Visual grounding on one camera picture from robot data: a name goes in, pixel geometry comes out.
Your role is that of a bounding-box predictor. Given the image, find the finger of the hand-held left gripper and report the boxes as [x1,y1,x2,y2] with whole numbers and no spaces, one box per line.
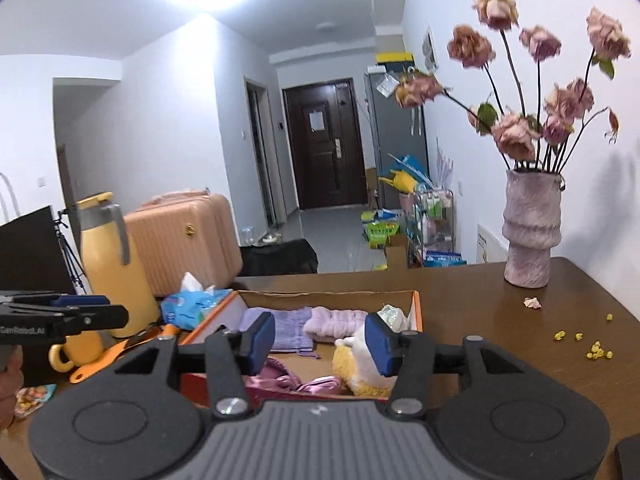
[0,290,112,311]
[47,305,129,339]

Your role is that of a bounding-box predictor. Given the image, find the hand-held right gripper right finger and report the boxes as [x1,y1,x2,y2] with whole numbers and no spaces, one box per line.
[364,312,533,418]

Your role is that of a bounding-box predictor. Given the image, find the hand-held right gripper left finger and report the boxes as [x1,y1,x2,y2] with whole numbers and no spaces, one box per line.
[112,311,277,418]

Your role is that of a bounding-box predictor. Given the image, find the yellow and white plush toy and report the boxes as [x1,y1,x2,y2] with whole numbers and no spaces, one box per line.
[332,332,398,396]

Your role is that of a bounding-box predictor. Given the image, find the pink fluffy headband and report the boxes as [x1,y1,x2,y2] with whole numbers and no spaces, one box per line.
[304,306,369,344]

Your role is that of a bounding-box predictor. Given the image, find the pink satin cloth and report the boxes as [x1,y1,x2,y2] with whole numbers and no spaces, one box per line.
[243,357,343,395]

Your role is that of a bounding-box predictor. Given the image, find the orange-edged cardboard box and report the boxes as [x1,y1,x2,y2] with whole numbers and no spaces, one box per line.
[179,288,423,406]

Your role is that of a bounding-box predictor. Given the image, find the person's left hand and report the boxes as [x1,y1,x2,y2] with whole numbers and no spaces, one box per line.
[0,352,24,432]

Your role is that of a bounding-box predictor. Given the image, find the white crumpled plastic bag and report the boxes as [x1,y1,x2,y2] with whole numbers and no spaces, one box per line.
[376,304,418,333]

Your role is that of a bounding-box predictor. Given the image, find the purple knitted pouch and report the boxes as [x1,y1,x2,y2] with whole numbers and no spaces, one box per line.
[240,308,321,359]

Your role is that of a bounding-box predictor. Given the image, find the yellow thermos jug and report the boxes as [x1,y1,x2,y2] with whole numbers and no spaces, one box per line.
[75,191,162,338]

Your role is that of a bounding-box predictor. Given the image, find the yellow mug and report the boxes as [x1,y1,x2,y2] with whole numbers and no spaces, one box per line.
[48,330,106,373]

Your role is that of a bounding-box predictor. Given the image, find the black tripod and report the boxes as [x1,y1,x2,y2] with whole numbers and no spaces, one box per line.
[52,207,87,293]

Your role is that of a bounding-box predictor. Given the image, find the black monitor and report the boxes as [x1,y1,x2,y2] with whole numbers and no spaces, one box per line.
[0,205,83,386]

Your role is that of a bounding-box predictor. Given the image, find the blue tissue pack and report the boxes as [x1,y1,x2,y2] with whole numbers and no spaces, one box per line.
[161,272,236,332]

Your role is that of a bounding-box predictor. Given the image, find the colourful snack packet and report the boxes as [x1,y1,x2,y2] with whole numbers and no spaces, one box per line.
[14,384,57,418]

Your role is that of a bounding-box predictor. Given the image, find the black bag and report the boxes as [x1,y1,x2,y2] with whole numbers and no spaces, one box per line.
[239,238,319,277]

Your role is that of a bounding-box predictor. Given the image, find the pink ribbed suitcase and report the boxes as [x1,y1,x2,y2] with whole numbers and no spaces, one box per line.
[122,190,244,298]

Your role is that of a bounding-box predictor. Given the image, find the blue printed boxes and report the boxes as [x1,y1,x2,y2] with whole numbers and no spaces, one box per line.
[424,251,468,267]

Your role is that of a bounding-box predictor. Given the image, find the green printed bag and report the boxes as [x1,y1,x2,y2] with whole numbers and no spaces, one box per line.
[365,221,399,249]

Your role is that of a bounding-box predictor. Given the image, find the stacked brown cardboard boxes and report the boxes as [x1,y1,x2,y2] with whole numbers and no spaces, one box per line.
[366,166,381,210]

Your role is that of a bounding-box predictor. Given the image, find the yellow watering can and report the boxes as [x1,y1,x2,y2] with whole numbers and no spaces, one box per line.
[378,170,417,195]

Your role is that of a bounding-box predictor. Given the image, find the dark brown entrance door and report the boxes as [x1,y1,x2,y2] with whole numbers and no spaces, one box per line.
[282,79,368,210]

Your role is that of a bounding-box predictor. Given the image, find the grey side door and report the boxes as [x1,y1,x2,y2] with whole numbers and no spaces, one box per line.
[244,76,278,228]

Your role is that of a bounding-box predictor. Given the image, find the pink textured vase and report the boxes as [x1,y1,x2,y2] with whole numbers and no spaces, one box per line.
[501,169,566,289]

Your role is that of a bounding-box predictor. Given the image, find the lilac plastic bundle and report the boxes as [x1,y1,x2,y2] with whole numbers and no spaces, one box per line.
[435,135,455,191]

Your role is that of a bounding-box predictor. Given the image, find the scattered yellow flower bits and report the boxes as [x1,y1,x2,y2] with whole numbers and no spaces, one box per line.
[552,312,616,361]

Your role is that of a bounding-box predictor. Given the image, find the grey refrigerator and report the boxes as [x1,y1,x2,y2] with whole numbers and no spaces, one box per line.
[363,65,429,196]

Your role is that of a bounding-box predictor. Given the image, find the dried pink rose bouquet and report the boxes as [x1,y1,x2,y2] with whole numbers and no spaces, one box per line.
[395,0,632,173]

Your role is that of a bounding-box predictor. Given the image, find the black flat object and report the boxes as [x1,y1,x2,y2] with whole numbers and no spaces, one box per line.
[612,435,640,480]

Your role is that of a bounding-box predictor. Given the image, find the orange handled tool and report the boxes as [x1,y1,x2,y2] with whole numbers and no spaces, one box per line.
[69,324,178,385]

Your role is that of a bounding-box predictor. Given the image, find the wire storage rack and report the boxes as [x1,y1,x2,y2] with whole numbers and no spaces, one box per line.
[406,189,455,267]

